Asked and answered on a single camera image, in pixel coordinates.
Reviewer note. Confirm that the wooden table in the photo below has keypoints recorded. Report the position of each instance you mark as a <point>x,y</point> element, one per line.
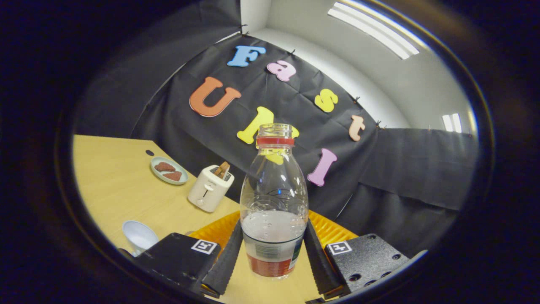
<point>118,194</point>

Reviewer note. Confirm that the long ceiling light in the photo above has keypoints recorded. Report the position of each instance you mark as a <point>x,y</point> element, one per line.
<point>375,31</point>

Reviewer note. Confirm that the reddish meat piece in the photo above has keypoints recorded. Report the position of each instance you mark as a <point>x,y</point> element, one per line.
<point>173,176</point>
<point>164,167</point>

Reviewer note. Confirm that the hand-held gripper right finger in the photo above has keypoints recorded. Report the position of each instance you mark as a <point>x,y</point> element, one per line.
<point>320,261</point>

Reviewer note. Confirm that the small ceiling light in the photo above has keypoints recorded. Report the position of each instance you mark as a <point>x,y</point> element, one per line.
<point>451,122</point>

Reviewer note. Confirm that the brown toast slice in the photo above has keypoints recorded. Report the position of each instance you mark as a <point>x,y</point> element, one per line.
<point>222,169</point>

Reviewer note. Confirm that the white toaster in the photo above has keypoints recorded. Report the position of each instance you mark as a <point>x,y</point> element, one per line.
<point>206,192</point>

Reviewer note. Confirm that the clear juice bottle red label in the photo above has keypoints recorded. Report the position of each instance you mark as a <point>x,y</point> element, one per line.
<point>273,236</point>

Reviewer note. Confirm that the white cup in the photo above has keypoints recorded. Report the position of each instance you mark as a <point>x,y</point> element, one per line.
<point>139,236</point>

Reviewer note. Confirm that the pale green plate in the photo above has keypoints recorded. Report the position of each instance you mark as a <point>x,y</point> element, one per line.
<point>157,172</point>

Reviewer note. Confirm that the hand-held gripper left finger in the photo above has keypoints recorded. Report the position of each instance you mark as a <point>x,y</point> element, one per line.
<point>228,261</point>

